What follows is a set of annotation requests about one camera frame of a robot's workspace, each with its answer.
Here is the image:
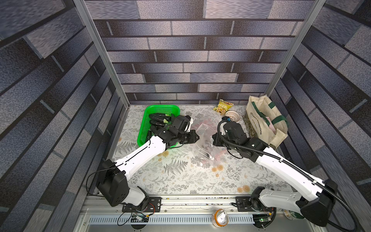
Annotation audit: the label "long eggplant stem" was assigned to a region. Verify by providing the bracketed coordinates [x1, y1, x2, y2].
[149, 120, 166, 127]

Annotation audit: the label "clear pink-dotted zip-top bag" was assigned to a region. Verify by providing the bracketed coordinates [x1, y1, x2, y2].
[191, 117, 227, 166]

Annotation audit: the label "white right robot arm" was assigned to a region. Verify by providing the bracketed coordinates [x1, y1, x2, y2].
[214, 120, 336, 227]

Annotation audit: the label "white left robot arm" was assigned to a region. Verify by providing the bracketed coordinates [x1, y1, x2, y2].
[97, 115, 200, 207]

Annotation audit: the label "small patterned bowl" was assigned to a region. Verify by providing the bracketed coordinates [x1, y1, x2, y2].
[225, 110, 241, 122]

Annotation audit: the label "green plastic basket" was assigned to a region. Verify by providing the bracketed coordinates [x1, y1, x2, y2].
[137, 105, 180, 147]

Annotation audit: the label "yellow snack packet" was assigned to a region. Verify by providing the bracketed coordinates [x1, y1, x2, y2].
[213, 99, 234, 115]

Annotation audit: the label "floral patterned table mat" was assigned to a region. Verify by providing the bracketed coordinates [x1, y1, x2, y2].
[112, 105, 292, 195]

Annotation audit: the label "tape roll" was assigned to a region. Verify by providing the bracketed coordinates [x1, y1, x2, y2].
[212, 209, 229, 228]

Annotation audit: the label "green drink can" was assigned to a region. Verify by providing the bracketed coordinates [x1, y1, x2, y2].
[283, 210, 304, 220]

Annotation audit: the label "beige tote bag green handles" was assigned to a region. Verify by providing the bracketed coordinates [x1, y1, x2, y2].
[246, 95, 288, 149]

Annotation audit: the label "black corrugated cable conduit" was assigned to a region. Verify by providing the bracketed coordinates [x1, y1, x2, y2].
[217, 119, 358, 232]

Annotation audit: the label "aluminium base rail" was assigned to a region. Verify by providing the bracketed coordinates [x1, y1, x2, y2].
[75, 195, 317, 232]

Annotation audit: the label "aluminium frame post right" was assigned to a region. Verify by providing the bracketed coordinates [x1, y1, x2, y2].
[265, 0, 326, 97]

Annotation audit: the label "aluminium frame post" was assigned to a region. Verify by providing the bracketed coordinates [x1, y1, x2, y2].
[265, 0, 326, 97]
[73, 0, 130, 109]

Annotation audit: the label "aluminium frame post left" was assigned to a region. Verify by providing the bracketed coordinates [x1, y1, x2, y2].
[73, 0, 130, 109]

